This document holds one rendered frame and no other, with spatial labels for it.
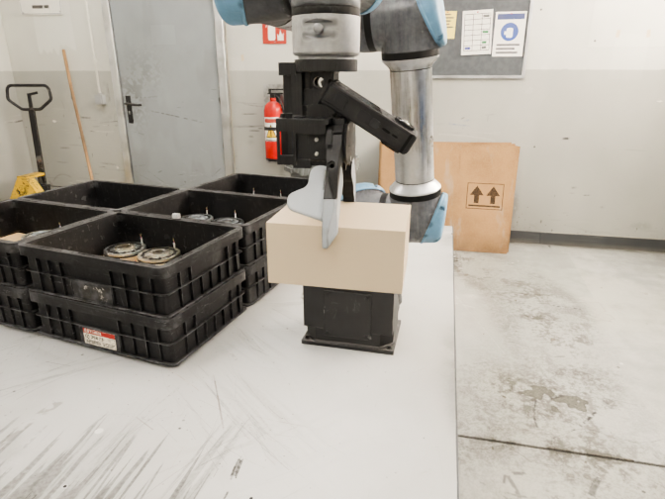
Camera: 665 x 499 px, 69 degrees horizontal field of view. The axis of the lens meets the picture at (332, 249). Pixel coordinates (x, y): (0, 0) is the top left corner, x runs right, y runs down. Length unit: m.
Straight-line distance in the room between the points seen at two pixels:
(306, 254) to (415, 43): 0.57
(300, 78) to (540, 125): 3.58
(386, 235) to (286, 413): 0.48
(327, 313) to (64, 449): 0.54
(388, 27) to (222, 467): 0.83
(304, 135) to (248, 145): 3.81
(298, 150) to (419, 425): 0.54
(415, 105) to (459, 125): 2.99
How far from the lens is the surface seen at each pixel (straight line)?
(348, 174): 0.62
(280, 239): 0.57
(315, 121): 0.56
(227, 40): 4.40
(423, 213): 1.09
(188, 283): 1.05
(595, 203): 4.28
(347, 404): 0.95
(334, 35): 0.55
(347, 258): 0.56
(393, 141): 0.55
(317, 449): 0.86
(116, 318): 1.11
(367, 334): 1.08
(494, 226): 3.91
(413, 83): 1.03
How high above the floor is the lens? 1.27
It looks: 20 degrees down
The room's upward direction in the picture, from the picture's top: straight up
